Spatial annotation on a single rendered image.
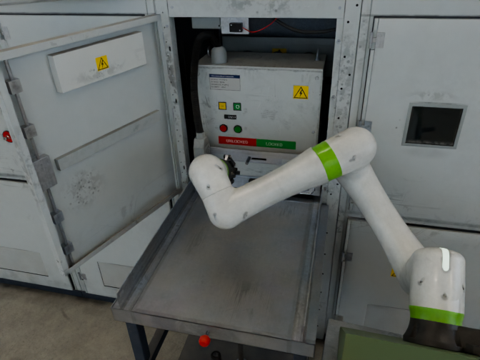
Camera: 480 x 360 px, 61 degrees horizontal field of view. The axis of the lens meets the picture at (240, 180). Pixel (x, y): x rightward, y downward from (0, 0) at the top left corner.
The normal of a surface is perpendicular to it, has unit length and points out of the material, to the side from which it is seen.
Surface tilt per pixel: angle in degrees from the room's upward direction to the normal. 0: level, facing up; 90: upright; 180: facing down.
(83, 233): 90
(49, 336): 0
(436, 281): 43
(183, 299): 0
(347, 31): 90
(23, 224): 90
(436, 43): 90
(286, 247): 0
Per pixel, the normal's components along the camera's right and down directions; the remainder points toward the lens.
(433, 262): -0.50, -0.33
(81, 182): 0.84, 0.25
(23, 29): -0.23, 0.51
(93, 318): -0.04, -0.85
